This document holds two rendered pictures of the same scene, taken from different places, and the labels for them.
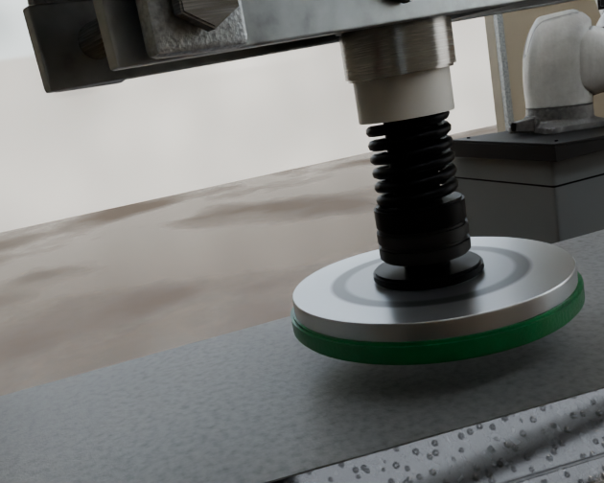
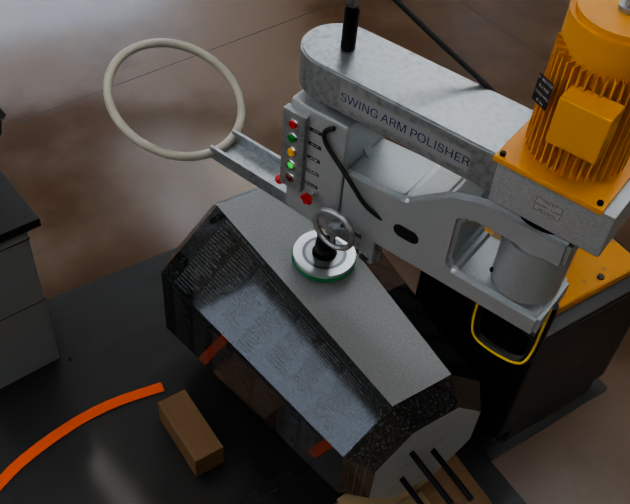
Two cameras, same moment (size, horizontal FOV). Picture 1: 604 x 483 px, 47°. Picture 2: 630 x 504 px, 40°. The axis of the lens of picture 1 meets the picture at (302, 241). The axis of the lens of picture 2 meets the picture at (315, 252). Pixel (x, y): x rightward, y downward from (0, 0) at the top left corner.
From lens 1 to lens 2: 2.92 m
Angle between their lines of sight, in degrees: 96
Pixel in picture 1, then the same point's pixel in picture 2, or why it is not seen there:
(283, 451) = (371, 282)
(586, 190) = not seen: hidden behind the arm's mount
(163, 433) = (365, 304)
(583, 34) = not seen: outside the picture
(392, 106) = not seen: hidden behind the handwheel
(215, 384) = (342, 302)
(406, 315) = (351, 254)
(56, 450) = (372, 322)
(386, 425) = (361, 269)
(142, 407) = (353, 313)
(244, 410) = (355, 293)
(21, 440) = (368, 332)
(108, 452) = (372, 311)
